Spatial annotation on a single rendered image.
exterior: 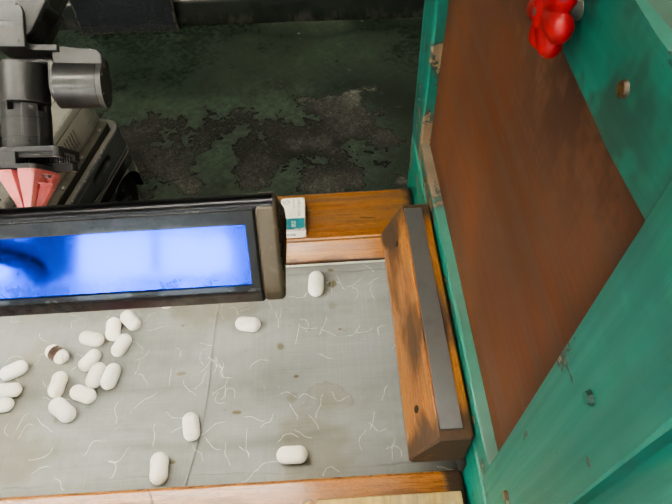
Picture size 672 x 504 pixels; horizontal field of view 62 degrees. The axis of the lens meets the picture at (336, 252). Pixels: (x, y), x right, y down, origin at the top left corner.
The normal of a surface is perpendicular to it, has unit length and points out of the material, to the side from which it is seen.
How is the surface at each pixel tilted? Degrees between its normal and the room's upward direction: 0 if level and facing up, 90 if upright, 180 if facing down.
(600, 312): 90
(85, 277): 58
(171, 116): 0
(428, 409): 66
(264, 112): 0
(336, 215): 0
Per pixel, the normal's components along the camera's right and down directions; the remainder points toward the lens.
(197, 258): 0.02, 0.36
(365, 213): -0.04, -0.60
